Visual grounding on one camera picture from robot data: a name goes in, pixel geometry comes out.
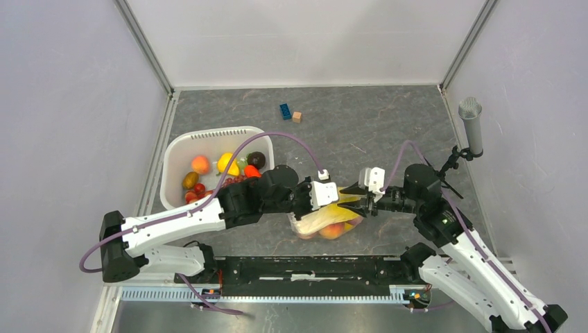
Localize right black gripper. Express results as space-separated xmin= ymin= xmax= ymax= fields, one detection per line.
xmin=337 ymin=179 xmax=421 ymax=218

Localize yellow toy cabbage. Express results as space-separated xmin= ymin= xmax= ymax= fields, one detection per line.
xmin=316 ymin=192 xmax=362 ymax=225

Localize clear polka dot zip bag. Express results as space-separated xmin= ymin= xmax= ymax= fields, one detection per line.
xmin=288 ymin=203 xmax=364 ymax=240

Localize orange toy peach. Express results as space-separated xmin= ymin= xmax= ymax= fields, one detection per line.
xmin=318 ymin=222 xmax=347 ymax=239

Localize white plastic basket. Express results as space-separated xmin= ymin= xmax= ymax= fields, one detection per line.
xmin=159 ymin=126 xmax=263 ymax=210

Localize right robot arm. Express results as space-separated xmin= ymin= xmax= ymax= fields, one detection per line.
xmin=340 ymin=164 xmax=568 ymax=332

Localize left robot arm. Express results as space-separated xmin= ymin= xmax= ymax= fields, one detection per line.
xmin=99 ymin=165 xmax=317 ymax=283

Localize orange toy carrot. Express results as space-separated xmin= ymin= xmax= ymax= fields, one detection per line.
xmin=243 ymin=164 xmax=261 ymax=178

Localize dark brown toy fruit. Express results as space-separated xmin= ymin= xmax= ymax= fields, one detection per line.
xmin=247 ymin=151 xmax=266 ymax=169

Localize purple toy grapes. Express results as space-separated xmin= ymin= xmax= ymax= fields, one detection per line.
xmin=222 ymin=175 xmax=247 ymax=187

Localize wooden cube centre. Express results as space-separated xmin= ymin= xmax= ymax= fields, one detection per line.
xmin=292 ymin=112 xmax=302 ymax=123

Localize blue lego brick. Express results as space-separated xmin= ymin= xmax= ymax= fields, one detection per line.
xmin=279 ymin=103 xmax=293 ymax=120

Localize yellow toy pear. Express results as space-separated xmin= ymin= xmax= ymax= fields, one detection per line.
xmin=216 ymin=153 xmax=241 ymax=176

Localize small orange peach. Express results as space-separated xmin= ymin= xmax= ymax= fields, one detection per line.
xmin=191 ymin=155 xmax=211 ymax=175

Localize small orange toy fruit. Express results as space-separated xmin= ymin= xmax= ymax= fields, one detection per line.
xmin=182 ymin=171 xmax=199 ymax=190

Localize grey microphone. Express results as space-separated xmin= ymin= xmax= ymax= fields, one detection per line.
xmin=458 ymin=97 xmax=483 ymax=157

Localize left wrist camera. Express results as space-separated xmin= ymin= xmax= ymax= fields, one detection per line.
xmin=310 ymin=169 xmax=339 ymax=210

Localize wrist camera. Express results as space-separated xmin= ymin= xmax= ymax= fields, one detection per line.
xmin=310 ymin=169 xmax=339 ymax=210
xmin=358 ymin=167 xmax=386 ymax=203

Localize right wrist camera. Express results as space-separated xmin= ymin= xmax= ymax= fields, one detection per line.
xmin=358 ymin=167 xmax=386 ymax=203

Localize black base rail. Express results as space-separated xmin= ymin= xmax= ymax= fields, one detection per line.
xmin=188 ymin=255 xmax=425 ymax=297

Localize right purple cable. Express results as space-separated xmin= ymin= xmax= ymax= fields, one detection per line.
xmin=380 ymin=139 xmax=552 ymax=333

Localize purple cable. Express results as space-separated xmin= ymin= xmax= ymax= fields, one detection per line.
xmin=78 ymin=132 xmax=327 ymax=274
xmin=380 ymin=139 xmax=552 ymax=333

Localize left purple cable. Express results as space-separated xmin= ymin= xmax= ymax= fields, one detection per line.
xmin=78 ymin=132 xmax=327 ymax=274

